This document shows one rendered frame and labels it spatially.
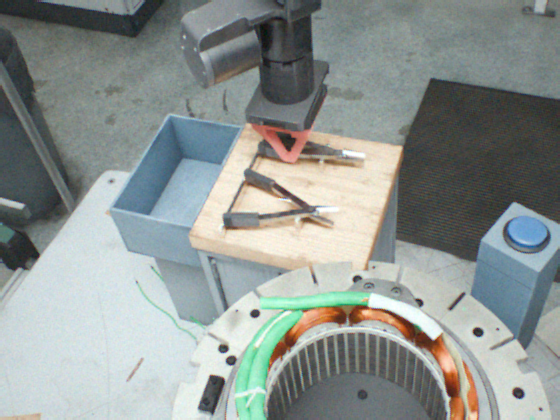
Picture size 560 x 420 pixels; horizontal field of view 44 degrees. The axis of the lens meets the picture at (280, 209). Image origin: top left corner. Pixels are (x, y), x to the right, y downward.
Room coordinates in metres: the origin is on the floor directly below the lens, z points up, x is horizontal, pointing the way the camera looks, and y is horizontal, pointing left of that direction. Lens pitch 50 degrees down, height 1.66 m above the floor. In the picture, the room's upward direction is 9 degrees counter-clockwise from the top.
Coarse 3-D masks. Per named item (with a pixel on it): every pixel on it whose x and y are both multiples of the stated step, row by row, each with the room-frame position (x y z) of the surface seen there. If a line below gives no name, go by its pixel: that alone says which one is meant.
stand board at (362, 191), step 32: (384, 160) 0.54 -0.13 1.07; (224, 192) 0.53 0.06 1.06; (256, 192) 0.53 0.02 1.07; (320, 192) 0.51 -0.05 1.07; (352, 192) 0.50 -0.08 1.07; (384, 192) 0.50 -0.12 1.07; (288, 224) 0.47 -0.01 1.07; (320, 224) 0.47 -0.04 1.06; (352, 224) 0.46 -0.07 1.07; (256, 256) 0.44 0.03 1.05; (288, 256) 0.43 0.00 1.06; (320, 256) 0.42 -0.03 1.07; (352, 256) 0.42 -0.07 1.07
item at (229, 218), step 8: (224, 216) 0.47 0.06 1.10; (232, 216) 0.47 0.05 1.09; (240, 216) 0.47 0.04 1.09; (248, 216) 0.47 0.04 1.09; (256, 216) 0.47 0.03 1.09; (224, 224) 0.47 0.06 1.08; (232, 224) 0.47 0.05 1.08; (240, 224) 0.47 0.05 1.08; (248, 224) 0.47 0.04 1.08; (256, 224) 0.47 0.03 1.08
